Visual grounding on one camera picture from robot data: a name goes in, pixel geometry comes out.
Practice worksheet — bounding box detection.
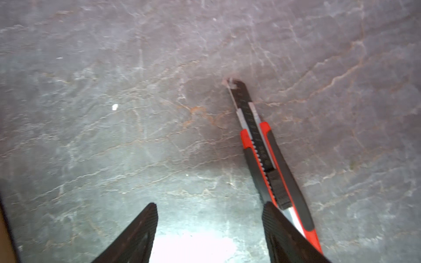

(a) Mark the red black utility knife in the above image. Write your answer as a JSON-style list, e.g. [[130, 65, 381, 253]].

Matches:
[[223, 78, 322, 252]]

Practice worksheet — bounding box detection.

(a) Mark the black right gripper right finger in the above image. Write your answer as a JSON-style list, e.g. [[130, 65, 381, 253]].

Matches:
[[262, 202, 330, 263]]

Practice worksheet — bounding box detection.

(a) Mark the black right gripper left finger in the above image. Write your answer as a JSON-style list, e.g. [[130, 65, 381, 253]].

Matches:
[[93, 203, 159, 263]]

